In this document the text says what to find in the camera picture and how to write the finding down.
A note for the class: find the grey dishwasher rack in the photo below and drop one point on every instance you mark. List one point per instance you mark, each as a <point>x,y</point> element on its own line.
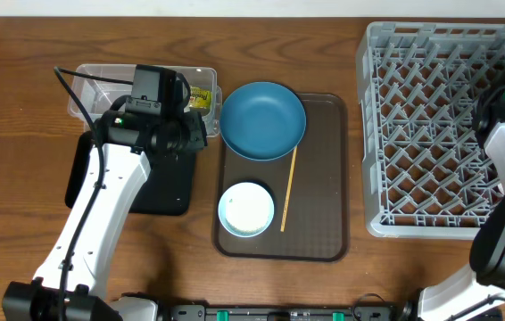
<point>424,173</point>

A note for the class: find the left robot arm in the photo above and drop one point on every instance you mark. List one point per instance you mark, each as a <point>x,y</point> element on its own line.
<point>72,281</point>

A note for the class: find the wooden chopstick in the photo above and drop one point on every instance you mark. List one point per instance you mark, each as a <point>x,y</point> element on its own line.
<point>288,190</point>

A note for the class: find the light blue small bowl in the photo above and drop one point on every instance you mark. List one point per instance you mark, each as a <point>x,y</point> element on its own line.
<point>246,209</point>

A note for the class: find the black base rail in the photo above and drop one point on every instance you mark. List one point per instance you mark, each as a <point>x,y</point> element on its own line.
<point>194,312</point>

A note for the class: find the yellow green snack wrapper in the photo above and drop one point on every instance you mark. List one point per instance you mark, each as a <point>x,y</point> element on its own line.
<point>200,98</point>

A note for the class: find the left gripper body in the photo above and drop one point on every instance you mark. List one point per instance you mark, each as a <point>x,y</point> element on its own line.
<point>184,136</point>

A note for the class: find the dark blue bowl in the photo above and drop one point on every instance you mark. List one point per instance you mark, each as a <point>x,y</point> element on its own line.
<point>262,121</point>

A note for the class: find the clear plastic bin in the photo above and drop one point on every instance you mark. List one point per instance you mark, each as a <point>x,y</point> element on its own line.
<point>98,96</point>

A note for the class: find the brown serving tray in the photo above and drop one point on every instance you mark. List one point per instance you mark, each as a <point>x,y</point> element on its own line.
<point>317,225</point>

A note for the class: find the black plastic tray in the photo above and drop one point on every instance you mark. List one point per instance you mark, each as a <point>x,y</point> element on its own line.
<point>166,192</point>

